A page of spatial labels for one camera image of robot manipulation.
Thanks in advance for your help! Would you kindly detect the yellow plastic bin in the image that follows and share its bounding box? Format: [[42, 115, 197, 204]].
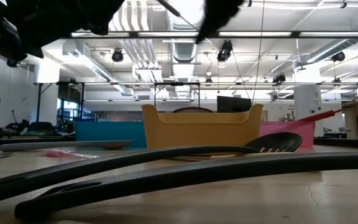
[[140, 103, 264, 149]]

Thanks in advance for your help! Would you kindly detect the black slotted spatula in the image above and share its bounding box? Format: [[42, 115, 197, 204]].
[[0, 132, 304, 208]]

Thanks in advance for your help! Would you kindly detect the red utensil handle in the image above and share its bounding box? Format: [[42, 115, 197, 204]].
[[296, 108, 344, 123]]

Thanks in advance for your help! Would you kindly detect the black solid spoon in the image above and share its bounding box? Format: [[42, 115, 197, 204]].
[[14, 151, 358, 222]]

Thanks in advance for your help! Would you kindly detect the pink-headed clear pick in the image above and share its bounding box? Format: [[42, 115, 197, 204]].
[[44, 149, 101, 159]]

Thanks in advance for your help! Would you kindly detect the black monitor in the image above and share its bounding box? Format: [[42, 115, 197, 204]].
[[216, 95, 253, 113]]

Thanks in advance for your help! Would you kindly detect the pink plastic bin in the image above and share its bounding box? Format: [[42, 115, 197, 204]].
[[259, 120, 316, 147]]

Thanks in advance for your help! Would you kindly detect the teal plastic bin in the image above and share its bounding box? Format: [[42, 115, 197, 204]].
[[74, 120, 147, 148]]

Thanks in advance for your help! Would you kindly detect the silver ventilation duct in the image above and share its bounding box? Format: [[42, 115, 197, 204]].
[[165, 0, 208, 99]]

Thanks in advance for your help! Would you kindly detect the black aluminium mounting frame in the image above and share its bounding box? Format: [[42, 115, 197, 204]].
[[0, 136, 358, 151]]

